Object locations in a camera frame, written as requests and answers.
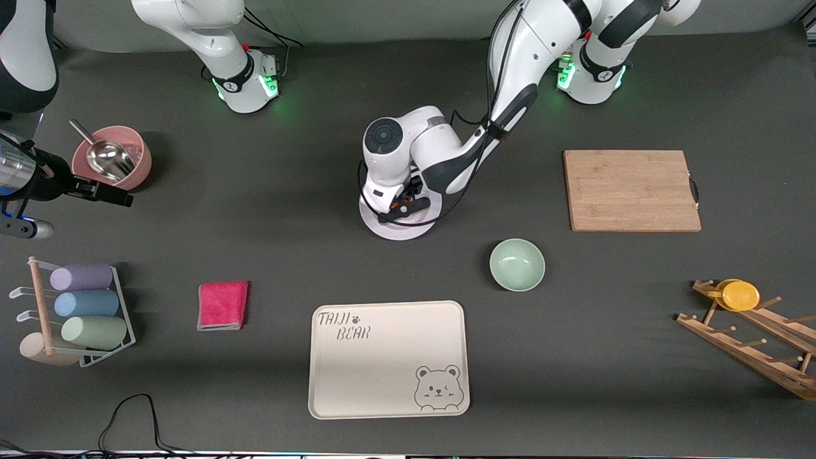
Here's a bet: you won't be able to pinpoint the white round plate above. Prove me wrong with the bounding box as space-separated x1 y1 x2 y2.
359 188 442 242

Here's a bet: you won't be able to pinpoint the metal scoop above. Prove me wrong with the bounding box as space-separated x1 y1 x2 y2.
69 119 136 182

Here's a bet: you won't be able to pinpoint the pink bowl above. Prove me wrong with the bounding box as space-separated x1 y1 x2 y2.
72 126 152 191

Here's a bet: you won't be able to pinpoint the purple cup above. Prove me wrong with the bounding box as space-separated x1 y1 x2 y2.
50 264 114 291

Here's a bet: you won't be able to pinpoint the blue cup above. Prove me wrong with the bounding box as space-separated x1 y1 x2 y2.
54 290 120 318

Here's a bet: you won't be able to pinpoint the light green bowl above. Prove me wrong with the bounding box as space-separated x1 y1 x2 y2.
489 238 546 293

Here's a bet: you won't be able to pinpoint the green cup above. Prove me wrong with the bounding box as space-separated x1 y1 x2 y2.
61 316 128 350

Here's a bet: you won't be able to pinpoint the pink folded cloth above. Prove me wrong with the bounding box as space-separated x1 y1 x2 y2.
197 280 250 332

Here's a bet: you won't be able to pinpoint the beige cup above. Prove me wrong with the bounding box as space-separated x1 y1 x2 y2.
19 332 80 367

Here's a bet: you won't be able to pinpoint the beige bear print tray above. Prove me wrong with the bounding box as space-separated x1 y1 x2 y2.
309 300 470 420

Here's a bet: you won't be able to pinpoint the wooden cutting board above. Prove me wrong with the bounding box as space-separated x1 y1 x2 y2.
563 150 703 233

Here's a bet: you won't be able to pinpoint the yellow cup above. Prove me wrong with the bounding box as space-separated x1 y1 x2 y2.
708 279 761 312

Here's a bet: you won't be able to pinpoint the wooden peg drying rack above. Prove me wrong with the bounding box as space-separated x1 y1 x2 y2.
676 279 816 402

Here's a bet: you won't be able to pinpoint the white wire cup rack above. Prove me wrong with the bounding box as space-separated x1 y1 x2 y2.
9 256 136 368

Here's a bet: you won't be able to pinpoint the black right base cables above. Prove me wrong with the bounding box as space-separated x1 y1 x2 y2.
239 5 305 80

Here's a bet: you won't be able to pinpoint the black floor cable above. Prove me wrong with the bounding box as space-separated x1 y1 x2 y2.
99 393 198 455

